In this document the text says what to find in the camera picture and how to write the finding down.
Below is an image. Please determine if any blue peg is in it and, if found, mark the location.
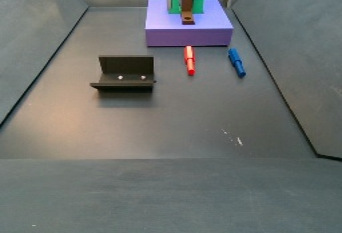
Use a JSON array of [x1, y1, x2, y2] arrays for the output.
[[228, 48, 246, 78]]

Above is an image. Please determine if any red peg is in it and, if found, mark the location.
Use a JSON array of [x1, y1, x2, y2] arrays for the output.
[[184, 46, 195, 76]]

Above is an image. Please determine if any brown L-shaped bracket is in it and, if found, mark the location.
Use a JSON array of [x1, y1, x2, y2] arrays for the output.
[[180, 0, 195, 25]]

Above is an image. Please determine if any green U-shaped block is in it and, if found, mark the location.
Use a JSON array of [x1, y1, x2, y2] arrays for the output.
[[168, 0, 204, 14]]

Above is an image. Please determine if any black angle fixture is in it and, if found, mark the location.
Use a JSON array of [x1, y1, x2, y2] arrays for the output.
[[89, 55, 156, 91]]

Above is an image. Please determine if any purple base block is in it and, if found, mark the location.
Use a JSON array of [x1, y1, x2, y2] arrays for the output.
[[145, 0, 234, 47]]

